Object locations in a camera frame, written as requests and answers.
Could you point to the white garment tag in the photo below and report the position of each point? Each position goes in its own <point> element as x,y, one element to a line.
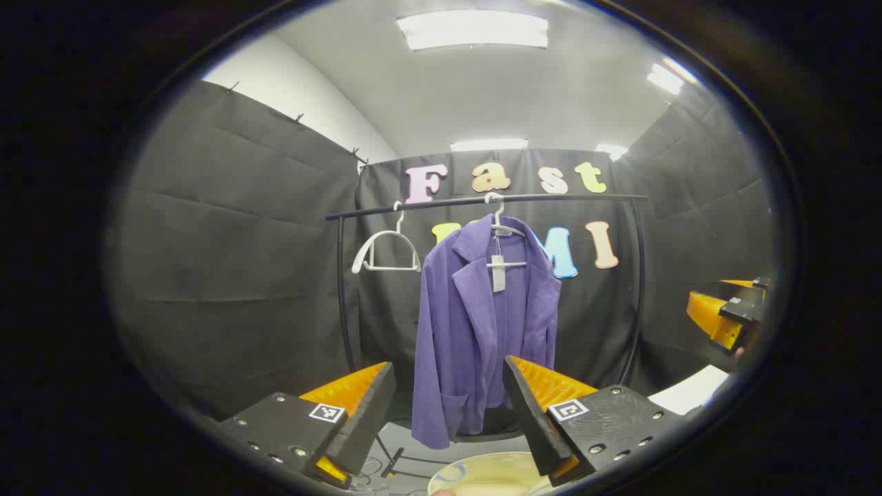
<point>498,275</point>

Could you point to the large ceiling light panel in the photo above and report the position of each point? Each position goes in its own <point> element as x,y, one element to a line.
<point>472,29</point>

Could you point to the white floor board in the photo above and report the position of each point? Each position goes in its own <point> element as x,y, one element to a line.
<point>689,391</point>

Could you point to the purple knit jacket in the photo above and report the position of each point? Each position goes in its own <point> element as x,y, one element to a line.
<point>468,324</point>

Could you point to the white plastic hanger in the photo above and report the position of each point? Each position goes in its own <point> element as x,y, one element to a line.
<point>393,268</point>
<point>510,264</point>

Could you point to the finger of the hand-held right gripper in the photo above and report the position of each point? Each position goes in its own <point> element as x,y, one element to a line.
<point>754,289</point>
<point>710,317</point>

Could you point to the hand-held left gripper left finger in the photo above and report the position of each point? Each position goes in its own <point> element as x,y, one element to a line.
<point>365,427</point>

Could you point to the black clothes rack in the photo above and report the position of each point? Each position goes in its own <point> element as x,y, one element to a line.
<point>551,197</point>

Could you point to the pale yellow laundry hamper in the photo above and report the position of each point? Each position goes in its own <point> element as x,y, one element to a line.
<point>489,479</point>

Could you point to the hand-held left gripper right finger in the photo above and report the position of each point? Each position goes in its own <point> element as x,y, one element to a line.
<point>527,420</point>

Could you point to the black backdrop cloth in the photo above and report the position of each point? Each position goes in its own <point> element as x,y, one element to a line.
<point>241,275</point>

